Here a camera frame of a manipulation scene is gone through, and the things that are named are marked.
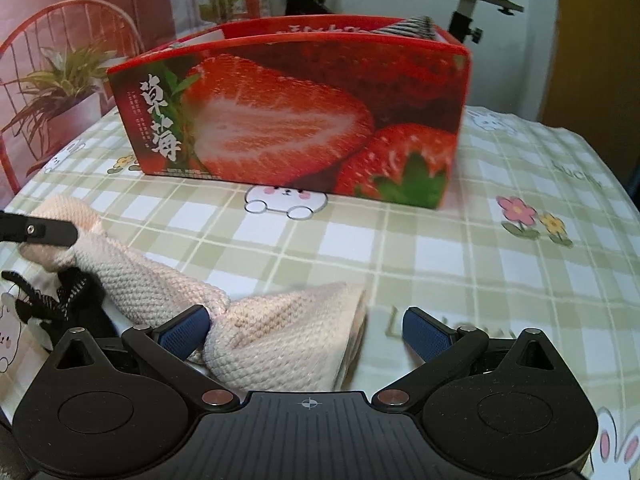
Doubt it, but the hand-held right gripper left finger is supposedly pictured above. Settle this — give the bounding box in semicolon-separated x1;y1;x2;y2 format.
50;305;241;408

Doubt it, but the red strawberry cardboard box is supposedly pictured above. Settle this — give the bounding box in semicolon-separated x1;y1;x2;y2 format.
106;12;473;211

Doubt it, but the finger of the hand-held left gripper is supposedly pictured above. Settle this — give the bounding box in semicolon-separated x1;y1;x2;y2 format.
0;211;79;249

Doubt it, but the grey striped cloth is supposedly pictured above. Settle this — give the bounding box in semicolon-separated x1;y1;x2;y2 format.
372;16;438;41

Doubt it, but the beige knitted cloth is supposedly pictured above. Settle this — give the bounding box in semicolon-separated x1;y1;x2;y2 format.
17;195;368;391

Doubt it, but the black dotted glove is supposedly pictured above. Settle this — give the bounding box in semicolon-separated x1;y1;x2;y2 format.
2;266;118;341

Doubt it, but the wooden door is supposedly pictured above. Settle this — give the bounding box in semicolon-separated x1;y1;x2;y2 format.
540;0;640;131

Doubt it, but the checkered tablecloth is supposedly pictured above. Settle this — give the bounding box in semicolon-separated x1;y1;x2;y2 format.
0;105;640;480

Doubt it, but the pink printed backdrop cloth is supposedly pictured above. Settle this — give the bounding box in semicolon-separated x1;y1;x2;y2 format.
0;0;273;201

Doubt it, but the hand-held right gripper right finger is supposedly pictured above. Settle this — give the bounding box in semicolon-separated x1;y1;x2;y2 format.
371;306;556;406

